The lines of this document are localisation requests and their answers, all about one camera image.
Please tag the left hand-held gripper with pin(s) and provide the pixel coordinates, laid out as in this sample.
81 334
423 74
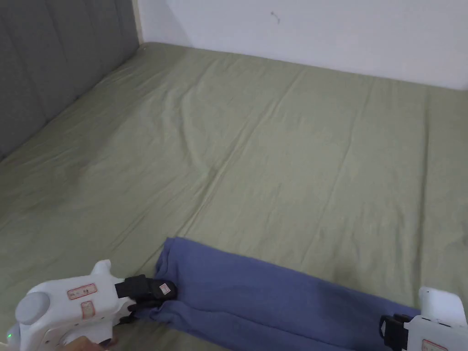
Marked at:
62 303

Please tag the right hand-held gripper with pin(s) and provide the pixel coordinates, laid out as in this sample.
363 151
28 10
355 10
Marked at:
438 329

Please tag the blue garment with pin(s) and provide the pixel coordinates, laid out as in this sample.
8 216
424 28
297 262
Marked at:
256 299

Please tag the person's left hand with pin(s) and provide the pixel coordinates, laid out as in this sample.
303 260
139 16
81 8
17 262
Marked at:
86 345

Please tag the bed with pale green sheet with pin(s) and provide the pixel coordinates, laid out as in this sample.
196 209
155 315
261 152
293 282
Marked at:
263 146

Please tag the grey padded headboard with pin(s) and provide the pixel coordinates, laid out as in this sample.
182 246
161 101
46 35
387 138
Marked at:
47 51

